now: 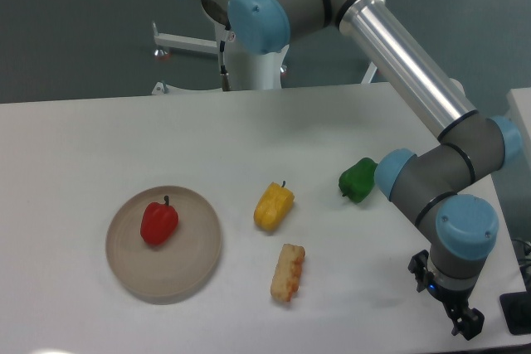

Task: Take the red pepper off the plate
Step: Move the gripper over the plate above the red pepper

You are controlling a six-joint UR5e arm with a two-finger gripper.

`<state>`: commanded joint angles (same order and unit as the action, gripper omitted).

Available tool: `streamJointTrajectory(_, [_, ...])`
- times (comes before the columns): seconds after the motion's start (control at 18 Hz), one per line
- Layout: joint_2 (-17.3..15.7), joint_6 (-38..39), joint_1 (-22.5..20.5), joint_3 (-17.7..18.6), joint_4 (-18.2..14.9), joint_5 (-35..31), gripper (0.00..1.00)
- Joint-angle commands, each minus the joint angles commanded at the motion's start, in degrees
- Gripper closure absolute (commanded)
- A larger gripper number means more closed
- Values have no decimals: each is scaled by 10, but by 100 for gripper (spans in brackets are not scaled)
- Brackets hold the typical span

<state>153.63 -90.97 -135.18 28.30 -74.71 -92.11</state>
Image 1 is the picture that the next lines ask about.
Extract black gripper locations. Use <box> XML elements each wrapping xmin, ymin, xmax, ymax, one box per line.
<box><xmin>407</xmin><ymin>250</ymin><xmax>485</xmax><ymax>341</ymax></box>

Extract red toy bell pepper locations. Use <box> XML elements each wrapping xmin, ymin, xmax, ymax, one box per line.
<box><xmin>140</xmin><ymin>195</ymin><xmax>179</xmax><ymax>246</ymax></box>

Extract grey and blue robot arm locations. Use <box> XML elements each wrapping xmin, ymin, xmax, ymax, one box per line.
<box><xmin>201</xmin><ymin>0</ymin><xmax>522</xmax><ymax>339</ymax></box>

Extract green toy bell pepper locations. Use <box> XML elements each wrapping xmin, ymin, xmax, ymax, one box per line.
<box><xmin>339</xmin><ymin>158</ymin><xmax>378</xmax><ymax>204</ymax></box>

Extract yellow toy bell pepper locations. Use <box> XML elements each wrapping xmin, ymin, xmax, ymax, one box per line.
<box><xmin>253</xmin><ymin>181</ymin><xmax>295</xmax><ymax>232</ymax></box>

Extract beige round plate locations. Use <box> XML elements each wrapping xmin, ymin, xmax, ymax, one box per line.
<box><xmin>105</xmin><ymin>186</ymin><xmax>222</xmax><ymax>304</ymax></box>

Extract black box at table edge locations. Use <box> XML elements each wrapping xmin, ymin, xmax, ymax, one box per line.
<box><xmin>499</xmin><ymin>292</ymin><xmax>530</xmax><ymax>336</ymax></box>

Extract orange toy corn piece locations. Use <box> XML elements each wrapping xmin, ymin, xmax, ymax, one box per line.
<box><xmin>270</xmin><ymin>244</ymin><xmax>305</xmax><ymax>303</ymax></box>

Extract white side table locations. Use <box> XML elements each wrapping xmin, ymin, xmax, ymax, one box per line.
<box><xmin>507</xmin><ymin>88</ymin><xmax>531</xmax><ymax>162</ymax></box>

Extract black cables at right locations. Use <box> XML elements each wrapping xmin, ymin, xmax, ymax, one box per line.
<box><xmin>511</xmin><ymin>237</ymin><xmax>531</xmax><ymax>284</ymax></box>

